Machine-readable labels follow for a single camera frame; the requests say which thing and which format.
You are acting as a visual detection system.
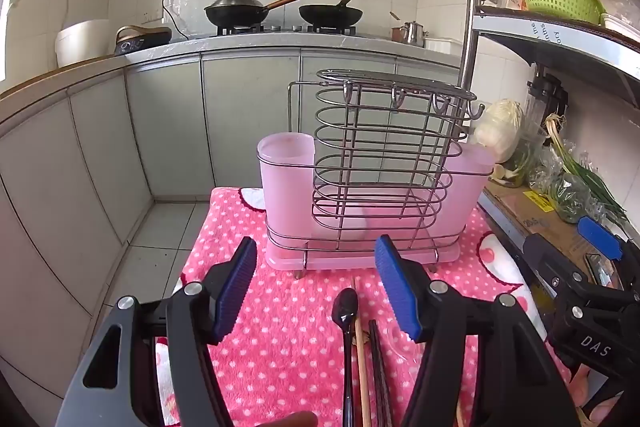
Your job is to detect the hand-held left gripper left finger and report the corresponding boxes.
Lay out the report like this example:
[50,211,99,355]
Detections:
[55,236,259,427]

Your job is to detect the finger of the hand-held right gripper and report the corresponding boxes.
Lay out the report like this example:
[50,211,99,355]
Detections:
[521,233,640,309]
[576,216,640,290]

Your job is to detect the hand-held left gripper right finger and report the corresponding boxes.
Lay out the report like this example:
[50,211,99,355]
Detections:
[375,235,583,427]

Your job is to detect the clear plastic spoon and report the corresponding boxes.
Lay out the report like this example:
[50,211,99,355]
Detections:
[382,324,418,363]

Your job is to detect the black plastic spoon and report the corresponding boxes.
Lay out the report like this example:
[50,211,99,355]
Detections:
[332,288,359,427]

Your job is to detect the dark chopstick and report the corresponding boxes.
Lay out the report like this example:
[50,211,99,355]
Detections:
[368,319,387,427]
[374,322,396,427]

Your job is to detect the wooden chopstick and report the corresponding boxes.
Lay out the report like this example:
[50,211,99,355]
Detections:
[350,276,373,427]

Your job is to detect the pink utensil holder wire rack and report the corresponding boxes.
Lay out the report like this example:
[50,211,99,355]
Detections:
[257,68,496,279]

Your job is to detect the person's right hand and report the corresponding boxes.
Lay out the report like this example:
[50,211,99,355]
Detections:
[572,367,626,422]

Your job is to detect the cardboard box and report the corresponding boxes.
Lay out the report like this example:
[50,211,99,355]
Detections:
[482,179,640,288]

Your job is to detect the green onions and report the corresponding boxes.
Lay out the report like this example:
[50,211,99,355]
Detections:
[544,113,631,228]

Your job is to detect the pink polka-dot blanket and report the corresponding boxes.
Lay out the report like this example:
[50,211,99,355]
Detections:
[155,187,573,427]

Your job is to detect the napa cabbage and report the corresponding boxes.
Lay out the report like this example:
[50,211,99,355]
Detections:
[472,99,525,164]

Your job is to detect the black blender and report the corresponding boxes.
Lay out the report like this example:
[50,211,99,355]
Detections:
[525,64,570,132]

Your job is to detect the white dish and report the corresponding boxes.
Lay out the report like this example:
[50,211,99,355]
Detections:
[600,13,640,42]

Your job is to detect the white container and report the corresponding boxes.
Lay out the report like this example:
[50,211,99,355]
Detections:
[424,38,463,56]

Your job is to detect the kitchen countertop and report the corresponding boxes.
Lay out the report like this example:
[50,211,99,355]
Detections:
[0,32,466,108]

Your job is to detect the stainless steel kettle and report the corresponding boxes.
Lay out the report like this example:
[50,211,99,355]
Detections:
[400,21,430,46]

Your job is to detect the black induction cooker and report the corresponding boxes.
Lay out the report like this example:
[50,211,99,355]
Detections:
[114,25,173,56]

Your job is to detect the gas stove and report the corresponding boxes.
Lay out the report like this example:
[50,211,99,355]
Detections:
[215,22,358,38]

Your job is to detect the black wok with lid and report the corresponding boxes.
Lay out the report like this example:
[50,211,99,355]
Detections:
[204,0,305,29]

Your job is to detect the black frying pan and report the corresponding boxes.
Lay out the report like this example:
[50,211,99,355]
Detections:
[298,0,364,28]

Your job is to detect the white rice cooker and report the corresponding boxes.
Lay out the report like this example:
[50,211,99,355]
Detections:
[55,19,112,68]

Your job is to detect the black power cable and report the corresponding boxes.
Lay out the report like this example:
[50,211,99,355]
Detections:
[161,0,191,42]

